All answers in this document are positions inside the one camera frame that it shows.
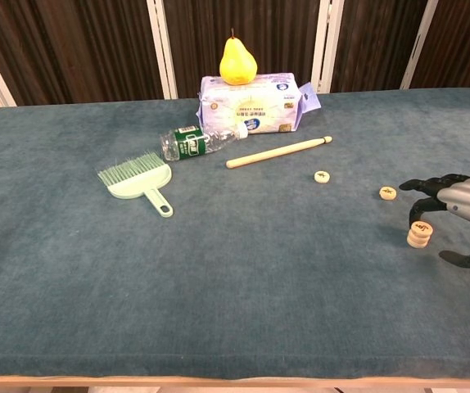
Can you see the clear bottle green label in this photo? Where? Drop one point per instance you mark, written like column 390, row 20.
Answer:
column 186, row 143

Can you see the blue table cloth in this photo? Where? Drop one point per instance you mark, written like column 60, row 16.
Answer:
column 218, row 286

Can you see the dark slatted screen panel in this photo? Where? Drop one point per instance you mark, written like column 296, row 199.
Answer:
column 194, row 37
column 87, row 45
column 374, row 41
column 464, row 41

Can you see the wooden disc bottom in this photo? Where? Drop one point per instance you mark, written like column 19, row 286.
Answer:
column 418, row 241

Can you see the wooden drumstick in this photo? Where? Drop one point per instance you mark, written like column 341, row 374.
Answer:
column 276, row 152

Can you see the yellow pear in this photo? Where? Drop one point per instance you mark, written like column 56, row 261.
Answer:
column 238, row 61

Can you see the mint green hand brush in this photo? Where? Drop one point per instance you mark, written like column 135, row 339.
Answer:
column 136, row 182

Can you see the purple white tissue pack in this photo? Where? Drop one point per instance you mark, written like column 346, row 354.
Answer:
column 255, row 110

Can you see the wooden disc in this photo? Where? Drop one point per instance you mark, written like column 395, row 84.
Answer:
column 322, row 177
column 387, row 192
column 418, row 241
column 418, row 246
column 420, row 227

